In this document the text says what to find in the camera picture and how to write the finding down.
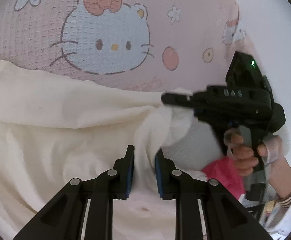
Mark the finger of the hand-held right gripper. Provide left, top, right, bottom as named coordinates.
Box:
left=161, top=91, right=207, bottom=112

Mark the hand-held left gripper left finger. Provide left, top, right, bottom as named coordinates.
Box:
left=12, top=145, right=135, bottom=240

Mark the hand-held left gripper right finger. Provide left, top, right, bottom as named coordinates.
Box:
left=155, top=149, right=273, bottom=240

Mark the pink and cream t-shirt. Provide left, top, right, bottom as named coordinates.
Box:
left=0, top=59, right=246, bottom=240

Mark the person's right forearm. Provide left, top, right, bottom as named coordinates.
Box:
left=258, top=155, right=291, bottom=238

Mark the person's right hand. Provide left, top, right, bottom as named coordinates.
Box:
left=223, top=132, right=286, bottom=178

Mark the pink printed blanket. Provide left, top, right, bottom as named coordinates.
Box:
left=0, top=0, right=256, bottom=178

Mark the beaded bracelet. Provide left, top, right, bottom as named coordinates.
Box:
left=276, top=172, right=291, bottom=207

